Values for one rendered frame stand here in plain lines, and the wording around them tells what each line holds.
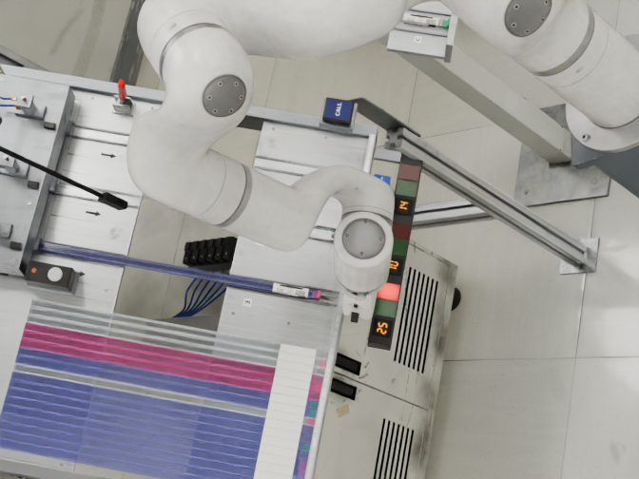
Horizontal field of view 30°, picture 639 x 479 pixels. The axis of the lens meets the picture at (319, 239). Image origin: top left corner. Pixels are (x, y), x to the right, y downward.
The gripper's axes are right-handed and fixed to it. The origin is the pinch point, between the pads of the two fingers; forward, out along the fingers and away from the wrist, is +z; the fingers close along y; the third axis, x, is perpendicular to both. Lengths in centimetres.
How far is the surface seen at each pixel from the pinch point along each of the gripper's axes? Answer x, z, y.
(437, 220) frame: -12, 45, 32
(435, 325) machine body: -16, 69, 16
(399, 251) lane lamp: -5.2, 4.1, 10.6
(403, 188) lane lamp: -4.0, 4.1, 22.1
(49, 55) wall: 121, 163, 109
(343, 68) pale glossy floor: 20, 116, 99
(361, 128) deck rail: 5.1, 2.0, 31.1
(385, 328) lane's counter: -5.1, 4.1, -3.2
